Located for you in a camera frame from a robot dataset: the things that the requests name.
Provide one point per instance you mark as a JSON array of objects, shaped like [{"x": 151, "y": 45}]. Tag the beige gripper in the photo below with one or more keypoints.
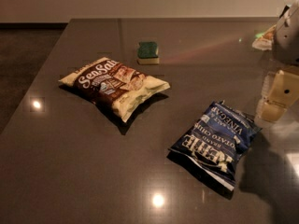
[{"x": 288, "y": 39}]

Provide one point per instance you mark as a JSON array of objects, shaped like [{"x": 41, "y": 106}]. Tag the brown sea salt chip bag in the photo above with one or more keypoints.
[{"x": 113, "y": 85}]

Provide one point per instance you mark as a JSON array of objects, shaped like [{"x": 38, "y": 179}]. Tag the blue kettle chip bag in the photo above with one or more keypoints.
[{"x": 217, "y": 141}]

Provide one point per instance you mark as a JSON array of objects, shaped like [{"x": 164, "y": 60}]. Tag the green and yellow sponge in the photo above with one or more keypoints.
[{"x": 147, "y": 53}]

